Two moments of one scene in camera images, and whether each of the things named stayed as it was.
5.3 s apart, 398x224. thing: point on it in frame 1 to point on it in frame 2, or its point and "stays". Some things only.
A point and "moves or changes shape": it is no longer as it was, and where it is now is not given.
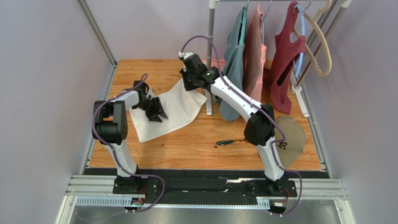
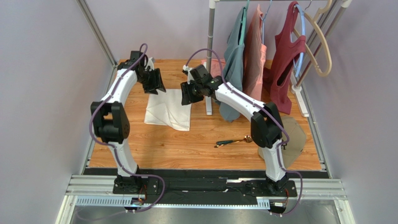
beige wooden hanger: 317,15 stays
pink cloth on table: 214,63 stays
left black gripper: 158,107 to 157,83
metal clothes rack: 341,5 stays
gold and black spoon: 228,142 stays
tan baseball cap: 288,149 stays
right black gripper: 188,78 to 193,91
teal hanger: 243,23 stays
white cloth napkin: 181,107 moves or changes shape
